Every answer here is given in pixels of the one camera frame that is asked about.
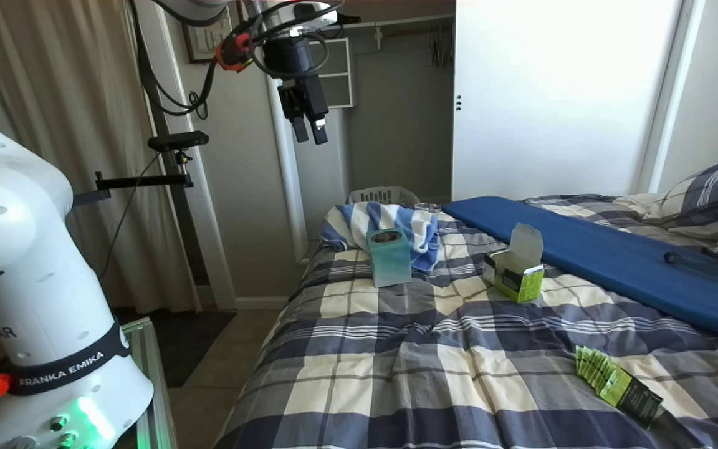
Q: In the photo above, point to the plaid bed cover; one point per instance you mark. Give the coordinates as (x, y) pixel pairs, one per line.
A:
(446, 361)

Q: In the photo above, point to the blue mat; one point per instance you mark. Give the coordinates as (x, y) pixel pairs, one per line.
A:
(674, 281)

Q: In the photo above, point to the beige curtain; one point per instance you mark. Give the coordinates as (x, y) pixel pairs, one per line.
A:
(67, 83)

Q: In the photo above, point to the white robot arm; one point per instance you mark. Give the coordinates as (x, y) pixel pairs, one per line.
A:
(71, 379)

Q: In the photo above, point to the stack of green sachets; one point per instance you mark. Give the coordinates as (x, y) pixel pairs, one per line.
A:
(617, 388)

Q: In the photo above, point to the open green tea box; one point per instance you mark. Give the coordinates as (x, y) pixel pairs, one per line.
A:
(516, 271)

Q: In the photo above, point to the blue white striped towel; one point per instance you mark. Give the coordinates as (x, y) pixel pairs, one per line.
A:
(353, 226)

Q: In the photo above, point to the dark floor rug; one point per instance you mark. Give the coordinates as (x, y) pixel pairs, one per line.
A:
(183, 340)

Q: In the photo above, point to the white closet door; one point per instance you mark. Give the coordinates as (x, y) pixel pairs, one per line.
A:
(555, 96)

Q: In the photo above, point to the white laundry basket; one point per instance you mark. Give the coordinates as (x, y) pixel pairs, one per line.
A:
(388, 195)

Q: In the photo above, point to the plaid pillow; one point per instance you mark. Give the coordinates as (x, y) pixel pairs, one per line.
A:
(711, 202)

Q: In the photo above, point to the black camera stand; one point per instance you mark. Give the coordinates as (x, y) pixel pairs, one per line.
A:
(172, 134)

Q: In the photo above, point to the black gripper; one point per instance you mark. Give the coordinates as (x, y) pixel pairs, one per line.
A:
(289, 61)

